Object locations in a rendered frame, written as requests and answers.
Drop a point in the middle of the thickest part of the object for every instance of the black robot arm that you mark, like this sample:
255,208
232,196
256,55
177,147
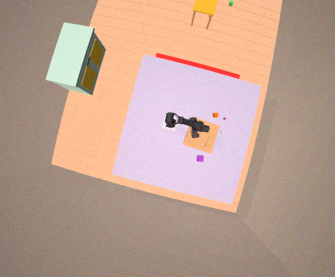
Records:
196,125

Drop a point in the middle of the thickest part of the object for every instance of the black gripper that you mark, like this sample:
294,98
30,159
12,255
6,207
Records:
195,133

